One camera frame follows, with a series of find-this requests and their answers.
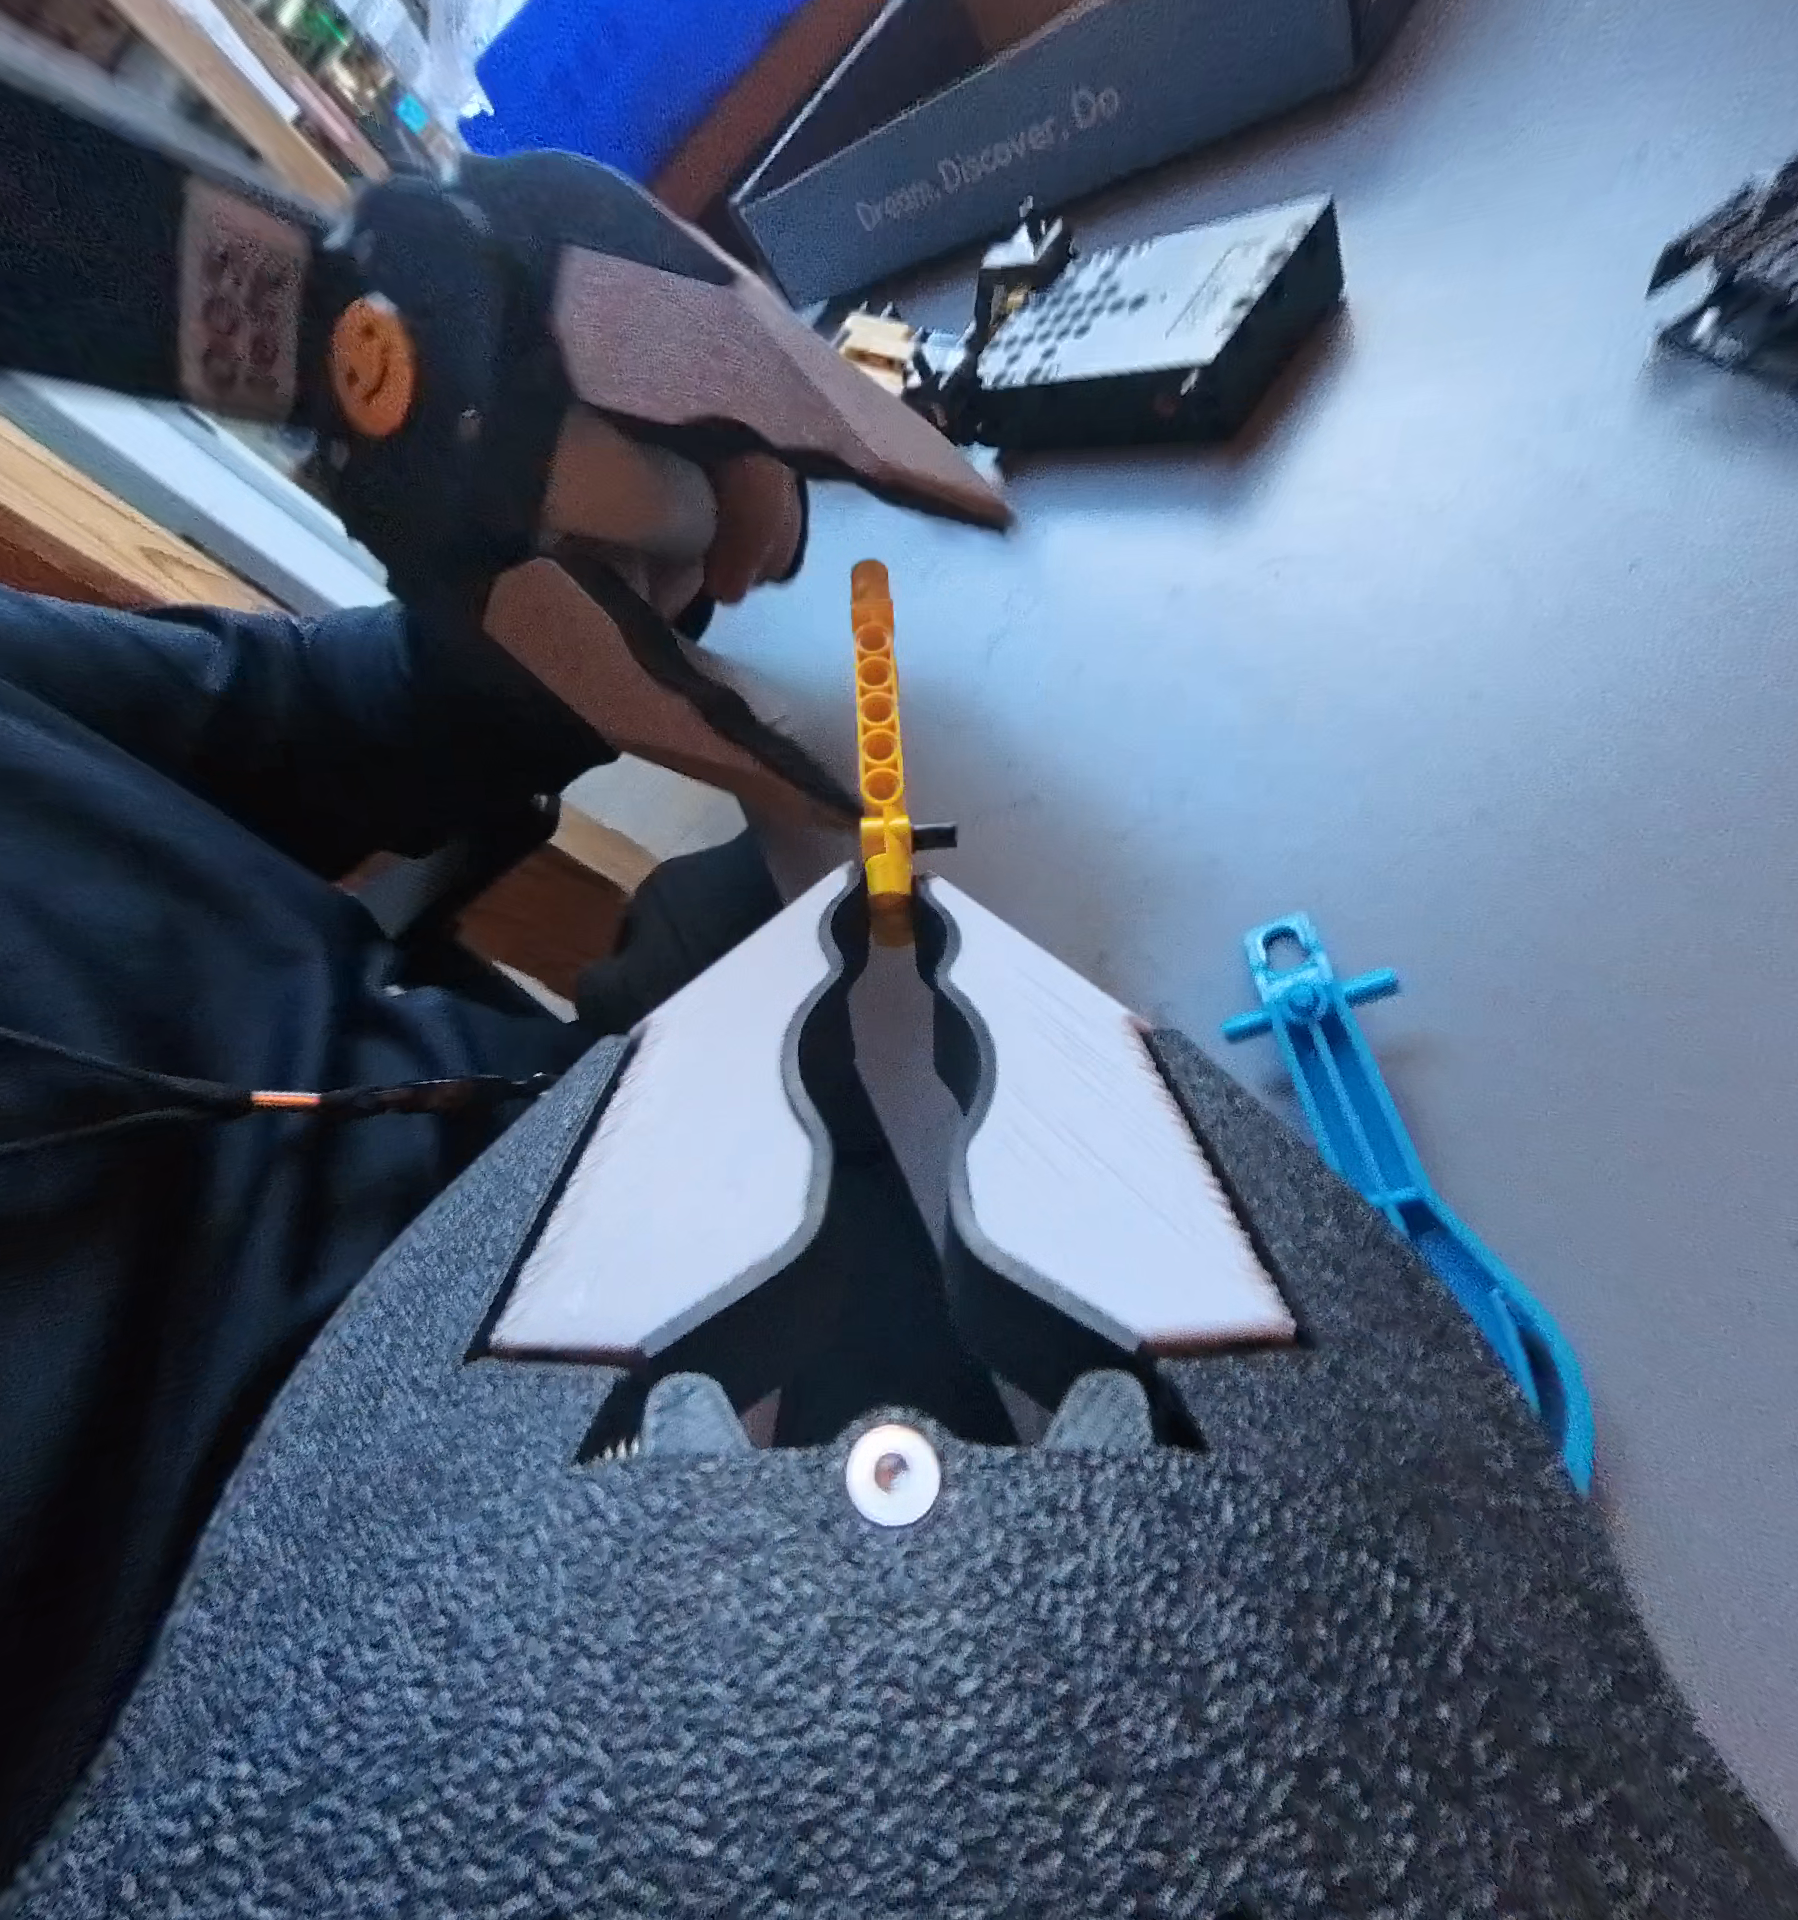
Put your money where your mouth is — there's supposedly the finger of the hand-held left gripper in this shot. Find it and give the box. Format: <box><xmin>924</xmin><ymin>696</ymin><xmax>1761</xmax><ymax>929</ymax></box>
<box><xmin>482</xmin><ymin>558</ymin><xmax>871</xmax><ymax>832</ymax></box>
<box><xmin>552</xmin><ymin>242</ymin><xmax>1017</xmax><ymax>533</ymax></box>

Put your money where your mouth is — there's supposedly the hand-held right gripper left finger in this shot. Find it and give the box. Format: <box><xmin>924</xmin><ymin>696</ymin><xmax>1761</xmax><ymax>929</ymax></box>
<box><xmin>486</xmin><ymin>861</ymin><xmax>871</xmax><ymax>1366</ymax></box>

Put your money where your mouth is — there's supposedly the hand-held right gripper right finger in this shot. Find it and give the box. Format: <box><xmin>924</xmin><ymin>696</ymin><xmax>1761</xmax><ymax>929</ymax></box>
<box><xmin>914</xmin><ymin>874</ymin><xmax>1297</xmax><ymax>1366</ymax></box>

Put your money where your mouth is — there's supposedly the blue brick separator tool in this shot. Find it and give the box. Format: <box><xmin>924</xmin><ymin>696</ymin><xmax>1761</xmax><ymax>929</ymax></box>
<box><xmin>1221</xmin><ymin>910</ymin><xmax>1598</xmax><ymax>1494</ymax></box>

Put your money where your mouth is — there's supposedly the yellow perforated toy beam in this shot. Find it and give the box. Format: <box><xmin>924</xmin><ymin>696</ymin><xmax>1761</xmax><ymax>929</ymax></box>
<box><xmin>849</xmin><ymin>558</ymin><xmax>924</xmax><ymax>947</ymax></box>

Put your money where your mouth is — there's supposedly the person's left forearm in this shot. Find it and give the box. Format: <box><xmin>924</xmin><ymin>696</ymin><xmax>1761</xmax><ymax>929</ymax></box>
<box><xmin>0</xmin><ymin>567</ymin><xmax>616</xmax><ymax>902</ymax></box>

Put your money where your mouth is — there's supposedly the person's left hand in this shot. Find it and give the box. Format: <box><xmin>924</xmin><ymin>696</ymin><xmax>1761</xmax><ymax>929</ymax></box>
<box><xmin>539</xmin><ymin>407</ymin><xmax>815</xmax><ymax>629</ymax></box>

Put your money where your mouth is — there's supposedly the blue plastic crate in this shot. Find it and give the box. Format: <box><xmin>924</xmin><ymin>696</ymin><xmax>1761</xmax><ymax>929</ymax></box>
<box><xmin>471</xmin><ymin>0</ymin><xmax>843</xmax><ymax>188</ymax></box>

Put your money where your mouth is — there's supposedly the dark blue cardboard box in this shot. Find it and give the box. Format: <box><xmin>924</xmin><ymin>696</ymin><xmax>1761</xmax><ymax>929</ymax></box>
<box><xmin>651</xmin><ymin>0</ymin><xmax>1418</xmax><ymax>309</ymax></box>

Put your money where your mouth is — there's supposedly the black perforated battery box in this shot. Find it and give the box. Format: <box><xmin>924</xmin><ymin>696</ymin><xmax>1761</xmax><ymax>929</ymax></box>
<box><xmin>976</xmin><ymin>191</ymin><xmax>1350</xmax><ymax>452</ymax></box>

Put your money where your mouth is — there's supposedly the person's dark clothing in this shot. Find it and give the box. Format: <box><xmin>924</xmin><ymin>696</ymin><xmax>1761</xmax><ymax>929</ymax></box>
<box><xmin>0</xmin><ymin>830</ymin><xmax>781</xmax><ymax>1920</ymax></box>

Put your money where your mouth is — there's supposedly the black cord orange band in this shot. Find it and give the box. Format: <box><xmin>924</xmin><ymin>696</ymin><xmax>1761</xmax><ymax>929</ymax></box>
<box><xmin>0</xmin><ymin>1006</ymin><xmax>560</xmax><ymax>1177</ymax></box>

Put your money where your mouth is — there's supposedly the grey toy track chain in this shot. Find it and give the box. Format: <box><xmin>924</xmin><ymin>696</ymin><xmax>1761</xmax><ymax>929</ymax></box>
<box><xmin>1648</xmin><ymin>126</ymin><xmax>1798</xmax><ymax>399</ymax></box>

